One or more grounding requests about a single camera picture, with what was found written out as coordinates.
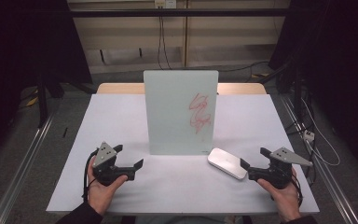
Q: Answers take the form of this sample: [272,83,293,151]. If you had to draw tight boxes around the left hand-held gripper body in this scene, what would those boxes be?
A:
[91,142,136,187]

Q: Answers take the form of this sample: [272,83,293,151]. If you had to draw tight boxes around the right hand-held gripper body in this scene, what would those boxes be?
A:
[247,147,314,190]

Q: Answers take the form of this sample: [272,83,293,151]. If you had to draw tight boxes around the white whiteboard eraser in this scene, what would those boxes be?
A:
[207,147,248,181]

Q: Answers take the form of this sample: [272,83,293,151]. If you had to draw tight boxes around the glass whiteboard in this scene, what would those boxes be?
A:
[143,69,219,156]

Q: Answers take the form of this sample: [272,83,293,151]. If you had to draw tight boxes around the person's right hand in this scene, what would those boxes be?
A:
[256,167,302,222]

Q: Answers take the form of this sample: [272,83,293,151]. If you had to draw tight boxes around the person's left hand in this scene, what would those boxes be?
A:
[87,157,129,217]

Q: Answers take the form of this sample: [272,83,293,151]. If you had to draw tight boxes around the white power strip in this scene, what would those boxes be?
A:
[303,130,316,143]

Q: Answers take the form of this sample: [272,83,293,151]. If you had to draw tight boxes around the white table mat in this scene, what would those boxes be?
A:
[46,93,321,216]

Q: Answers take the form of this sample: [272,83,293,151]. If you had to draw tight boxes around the wooden table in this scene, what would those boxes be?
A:
[96,82,268,95]

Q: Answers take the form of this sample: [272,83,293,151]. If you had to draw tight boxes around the black metal stand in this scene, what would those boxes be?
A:
[36,73,49,129]

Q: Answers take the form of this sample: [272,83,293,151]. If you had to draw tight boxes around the black curtain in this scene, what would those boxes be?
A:
[0,0,93,171]
[268,0,358,171]

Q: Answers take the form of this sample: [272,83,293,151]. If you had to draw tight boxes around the black horizontal bar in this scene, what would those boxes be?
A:
[69,8,293,18]

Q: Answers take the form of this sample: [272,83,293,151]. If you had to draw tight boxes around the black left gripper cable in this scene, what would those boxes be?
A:
[82,148,99,203]

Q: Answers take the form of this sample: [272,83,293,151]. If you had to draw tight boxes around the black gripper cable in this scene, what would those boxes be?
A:
[290,173,303,207]
[82,148,99,203]

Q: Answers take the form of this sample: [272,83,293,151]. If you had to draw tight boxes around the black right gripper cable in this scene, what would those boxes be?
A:
[290,173,303,207]

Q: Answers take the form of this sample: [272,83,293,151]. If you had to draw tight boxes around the metal floor rail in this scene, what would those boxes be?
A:
[280,94,358,224]
[0,114,56,224]

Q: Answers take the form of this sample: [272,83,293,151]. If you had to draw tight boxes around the white cable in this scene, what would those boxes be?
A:
[301,97,341,167]

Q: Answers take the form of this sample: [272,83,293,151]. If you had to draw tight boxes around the black floor cable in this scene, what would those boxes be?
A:
[217,61,270,74]

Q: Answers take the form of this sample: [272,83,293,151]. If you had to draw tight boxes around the black hanging cables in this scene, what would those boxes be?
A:
[157,16,172,70]

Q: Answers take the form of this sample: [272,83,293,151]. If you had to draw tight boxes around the white wall socket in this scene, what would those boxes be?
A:
[154,0,177,9]

